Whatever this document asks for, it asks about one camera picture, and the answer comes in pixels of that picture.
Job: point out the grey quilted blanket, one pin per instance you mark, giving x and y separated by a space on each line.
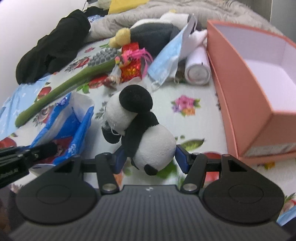
229 11

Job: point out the pink feather toy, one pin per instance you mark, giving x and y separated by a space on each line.
129 55

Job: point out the blue white tissue pack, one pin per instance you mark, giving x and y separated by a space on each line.
67 126

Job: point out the yellow pillow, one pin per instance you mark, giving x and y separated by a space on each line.
119 6

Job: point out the small panda plush toy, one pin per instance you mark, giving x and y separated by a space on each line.
129 120

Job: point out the red gold packet ornament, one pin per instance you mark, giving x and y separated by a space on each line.
133 67

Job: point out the small red brown pouch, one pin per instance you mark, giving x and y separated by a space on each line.
113 79

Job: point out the pink cardboard shoe box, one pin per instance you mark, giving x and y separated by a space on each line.
254 75

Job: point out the blue disposable face mask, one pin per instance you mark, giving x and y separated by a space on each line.
165 64

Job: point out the black clothing pile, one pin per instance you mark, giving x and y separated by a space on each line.
57 49

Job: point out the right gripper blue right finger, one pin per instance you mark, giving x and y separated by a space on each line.
183 158

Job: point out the large grey penguin plush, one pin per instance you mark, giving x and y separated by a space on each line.
155 34

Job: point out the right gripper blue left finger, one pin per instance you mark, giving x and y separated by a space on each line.
119 160

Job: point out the green long-handled massage brush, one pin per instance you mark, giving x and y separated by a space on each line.
102 62

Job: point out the white cylindrical bottle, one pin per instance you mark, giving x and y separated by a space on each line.
197 67

